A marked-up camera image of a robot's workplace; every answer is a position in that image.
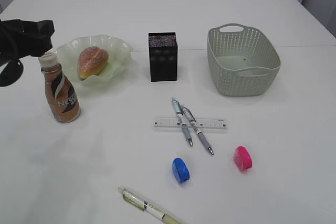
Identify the yellow green pen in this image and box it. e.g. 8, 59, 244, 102
118, 187, 181, 224

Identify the blue grey pen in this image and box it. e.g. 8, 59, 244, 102
172, 98, 193, 147

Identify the blue correction tape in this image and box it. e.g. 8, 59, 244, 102
172, 157, 190, 184

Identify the clear plastic ruler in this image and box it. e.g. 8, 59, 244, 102
152, 117, 228, 130

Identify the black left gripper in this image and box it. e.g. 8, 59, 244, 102
1, 19, 55, 63

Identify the brown coffee drink bottle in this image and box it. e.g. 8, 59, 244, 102
38, 52, 81, 123

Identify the pale green plastic basket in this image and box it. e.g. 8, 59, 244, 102
207, 23, 281, 97

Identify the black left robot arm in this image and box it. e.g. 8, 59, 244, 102
1, 19, 55, 87

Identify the black mesh pen holder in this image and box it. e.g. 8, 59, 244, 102
148, 32, 178, 82

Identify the sugared bread roll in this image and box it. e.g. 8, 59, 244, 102
77, 46, 109, 79

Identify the grey patterned pen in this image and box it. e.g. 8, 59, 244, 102
181, 105, 214, 156

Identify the pink correction tape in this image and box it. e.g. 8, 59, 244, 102
234, 146, 253, 172

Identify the pale green wavy plate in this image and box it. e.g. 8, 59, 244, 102
56, 35, 133, 86

